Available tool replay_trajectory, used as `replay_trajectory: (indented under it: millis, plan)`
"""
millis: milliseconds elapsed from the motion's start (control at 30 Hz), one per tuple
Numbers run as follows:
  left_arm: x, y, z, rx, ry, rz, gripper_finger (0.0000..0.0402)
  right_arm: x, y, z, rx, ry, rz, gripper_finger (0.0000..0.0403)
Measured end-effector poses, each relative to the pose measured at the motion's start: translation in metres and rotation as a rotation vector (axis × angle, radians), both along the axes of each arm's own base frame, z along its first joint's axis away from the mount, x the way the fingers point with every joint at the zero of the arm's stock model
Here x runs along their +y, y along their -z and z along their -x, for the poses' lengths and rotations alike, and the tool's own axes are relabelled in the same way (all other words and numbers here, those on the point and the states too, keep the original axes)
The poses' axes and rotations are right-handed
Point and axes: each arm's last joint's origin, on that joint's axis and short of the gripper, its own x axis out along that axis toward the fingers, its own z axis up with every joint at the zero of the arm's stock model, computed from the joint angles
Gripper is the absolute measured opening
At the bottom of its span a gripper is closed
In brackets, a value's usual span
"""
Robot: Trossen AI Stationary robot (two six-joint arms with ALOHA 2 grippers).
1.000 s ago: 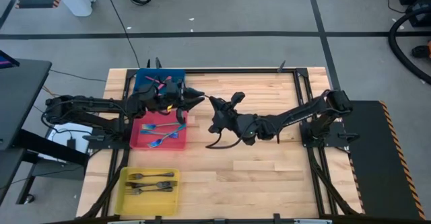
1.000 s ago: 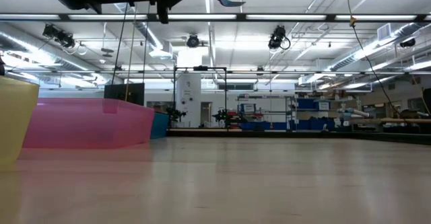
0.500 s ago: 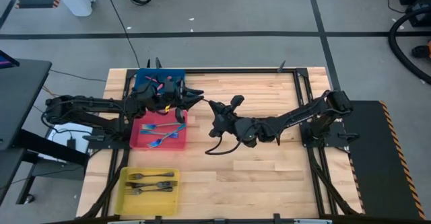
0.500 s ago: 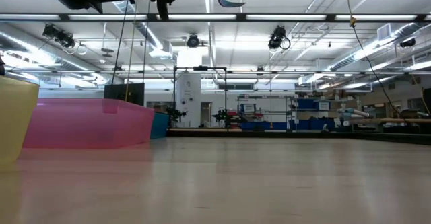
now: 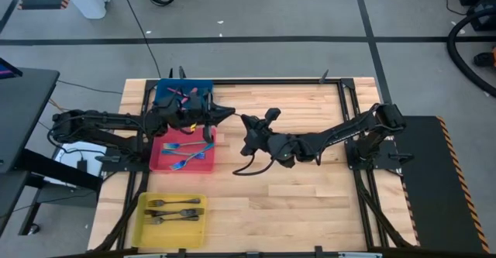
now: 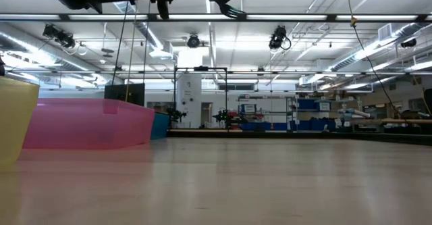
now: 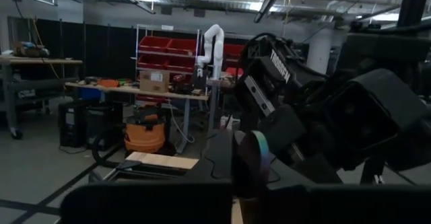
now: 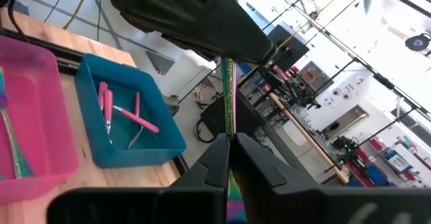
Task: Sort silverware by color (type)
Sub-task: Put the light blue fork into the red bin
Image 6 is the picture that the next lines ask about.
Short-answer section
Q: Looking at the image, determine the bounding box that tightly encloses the white air vent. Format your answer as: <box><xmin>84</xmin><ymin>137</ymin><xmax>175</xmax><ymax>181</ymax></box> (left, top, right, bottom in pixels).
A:
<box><xmin>377</xmin><ymin>23</ymin><xmax>393</xmax><ymax>42</ymax></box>

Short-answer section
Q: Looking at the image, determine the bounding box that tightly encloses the black equipment box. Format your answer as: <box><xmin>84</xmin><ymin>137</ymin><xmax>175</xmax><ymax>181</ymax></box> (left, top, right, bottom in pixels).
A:
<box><xmin>103</xmin><ymin>82</ymin><xmax>146</xmax><ymax>107</ymax></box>

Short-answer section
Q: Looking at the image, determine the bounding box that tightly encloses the shelf with blue storage bins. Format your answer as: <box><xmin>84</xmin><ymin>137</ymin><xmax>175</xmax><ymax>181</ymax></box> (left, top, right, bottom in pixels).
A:
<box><xmin>236</xmin><ymin>96</ymin><xmax>335</xmax><ymax>132</ymax></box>

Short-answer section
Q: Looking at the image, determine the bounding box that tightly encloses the wooden bench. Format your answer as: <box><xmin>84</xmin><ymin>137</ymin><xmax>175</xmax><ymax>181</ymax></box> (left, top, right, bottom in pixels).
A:
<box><xmin>350</xmin><ymin>118</ymin><xmax>432</xmax><ymax>125</ymax></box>

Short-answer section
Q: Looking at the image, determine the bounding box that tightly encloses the yellow and black hanging cable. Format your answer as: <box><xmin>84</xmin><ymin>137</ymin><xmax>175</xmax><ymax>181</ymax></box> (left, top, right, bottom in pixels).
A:
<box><xmin>344</xmin><ymin>0</ymin><xmax>410</xmax><ymax>124</ymax></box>

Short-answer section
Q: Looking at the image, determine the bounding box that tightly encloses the white building column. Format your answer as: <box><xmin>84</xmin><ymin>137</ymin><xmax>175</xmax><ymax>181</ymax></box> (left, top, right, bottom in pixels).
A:
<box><xmin>175</xmin><ymin>49</ymin><xmax>203</xmax><ymax>128</ymax></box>

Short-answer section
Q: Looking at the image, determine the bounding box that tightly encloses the pink plastic bin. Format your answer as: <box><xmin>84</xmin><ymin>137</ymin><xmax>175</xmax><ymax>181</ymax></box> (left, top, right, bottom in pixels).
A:
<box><xmin>22</xmin><ymin>98</ymin><xmax>156</xmax><ymax>151</ymax></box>

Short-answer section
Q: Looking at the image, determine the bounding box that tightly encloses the round black ceiling camera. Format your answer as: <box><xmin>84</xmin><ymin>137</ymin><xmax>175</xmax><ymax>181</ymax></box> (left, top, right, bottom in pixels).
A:
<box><xmin>187</xmin><ymin>34</ymin><xmax>200</xmax><ymax>49</ymax></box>

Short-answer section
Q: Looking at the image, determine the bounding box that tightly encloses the black ceiling camera with cable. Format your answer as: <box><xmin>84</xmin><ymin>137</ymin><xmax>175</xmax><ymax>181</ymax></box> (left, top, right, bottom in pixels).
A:
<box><xmin>269</xmin><ymin>24</ymin><xmax>292</xmax><ymax>51</ymax></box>

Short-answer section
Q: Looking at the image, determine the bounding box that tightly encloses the black metal frame stand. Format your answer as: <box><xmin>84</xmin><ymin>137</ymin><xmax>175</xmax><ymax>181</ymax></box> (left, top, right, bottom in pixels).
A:
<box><xmin>173</xmin><ymin>66</ymin><xmax>229</xmax><ymax>130</ymax></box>

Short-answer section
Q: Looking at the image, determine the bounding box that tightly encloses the black ceiling camera cluster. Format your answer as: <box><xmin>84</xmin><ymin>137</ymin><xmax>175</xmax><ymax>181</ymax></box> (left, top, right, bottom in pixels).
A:
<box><xmin>42</xmin><ymin>24</ymin><xmax>77</xmax><ymax>49</ymax></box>

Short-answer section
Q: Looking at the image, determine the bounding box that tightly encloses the blue plastic bin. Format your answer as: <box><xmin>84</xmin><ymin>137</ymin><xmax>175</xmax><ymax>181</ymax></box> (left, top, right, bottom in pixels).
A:
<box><xmin>151</xmin><ymin>112</ymin><xmax>171</xmax><ymax>141</ymax></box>

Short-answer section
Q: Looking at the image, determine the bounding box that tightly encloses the small black ceiling camera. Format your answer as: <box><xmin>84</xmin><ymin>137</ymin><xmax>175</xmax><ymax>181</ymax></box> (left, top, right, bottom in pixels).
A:
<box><xmin>400</xmin><ymin>38</ymin><xmax>418</xmax><ymax>49</ymax></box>

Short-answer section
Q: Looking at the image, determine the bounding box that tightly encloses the black overhead frame bar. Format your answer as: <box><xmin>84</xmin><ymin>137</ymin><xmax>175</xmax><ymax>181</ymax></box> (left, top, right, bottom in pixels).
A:
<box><xmin>0</xmin><ymin>13</ymin><xmax>432</xmax><ymax>24</ymax></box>

